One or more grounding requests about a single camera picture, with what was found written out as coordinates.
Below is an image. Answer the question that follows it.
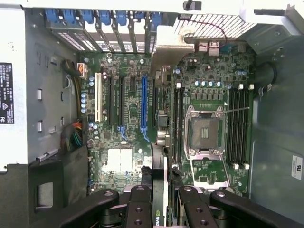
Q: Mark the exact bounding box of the silver chipset heat sink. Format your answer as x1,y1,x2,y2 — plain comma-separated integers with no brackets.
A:
107,147,133,172

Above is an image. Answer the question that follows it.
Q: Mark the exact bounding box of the CPU socket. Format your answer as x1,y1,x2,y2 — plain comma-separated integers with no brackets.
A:
186,104,228,159

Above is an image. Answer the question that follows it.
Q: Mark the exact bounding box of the black RAM slot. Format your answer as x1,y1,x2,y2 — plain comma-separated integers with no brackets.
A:
239,84,246,170
245,84,255,169
173,83,180,167
179,83,186,164
234,86,241,170
228,87,236,168

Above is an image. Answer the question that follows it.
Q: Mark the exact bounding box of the blue expansion slot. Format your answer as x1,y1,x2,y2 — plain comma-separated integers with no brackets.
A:
140,75,148,129

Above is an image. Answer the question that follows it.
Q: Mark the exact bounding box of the long black expansion slot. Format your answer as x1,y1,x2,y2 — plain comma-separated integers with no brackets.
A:
108,76,114,125
118,77,124,126
152,78,157,128

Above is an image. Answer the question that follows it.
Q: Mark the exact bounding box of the thin socket locking lever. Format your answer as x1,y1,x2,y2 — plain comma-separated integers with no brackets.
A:
222,106,250,114

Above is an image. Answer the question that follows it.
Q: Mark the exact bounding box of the green motherboard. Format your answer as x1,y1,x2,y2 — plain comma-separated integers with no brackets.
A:
78,45,256,198

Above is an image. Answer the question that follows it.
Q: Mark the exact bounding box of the open black PC case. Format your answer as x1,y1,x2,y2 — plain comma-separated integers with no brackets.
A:
0,0,304,228

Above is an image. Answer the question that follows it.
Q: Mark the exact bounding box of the white expansion slot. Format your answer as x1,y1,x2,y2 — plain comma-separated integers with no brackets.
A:
95,72,103,122

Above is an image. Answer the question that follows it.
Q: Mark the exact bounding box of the grey power supply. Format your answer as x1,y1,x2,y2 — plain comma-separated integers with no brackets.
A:
0,8,30,174

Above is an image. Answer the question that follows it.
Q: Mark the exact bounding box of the multicolour wire bundle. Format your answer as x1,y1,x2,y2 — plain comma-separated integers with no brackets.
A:
60,120,84,152

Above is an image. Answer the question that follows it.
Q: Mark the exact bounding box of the yellow black wire bundle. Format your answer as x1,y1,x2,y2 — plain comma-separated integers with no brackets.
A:
61,59,87,119

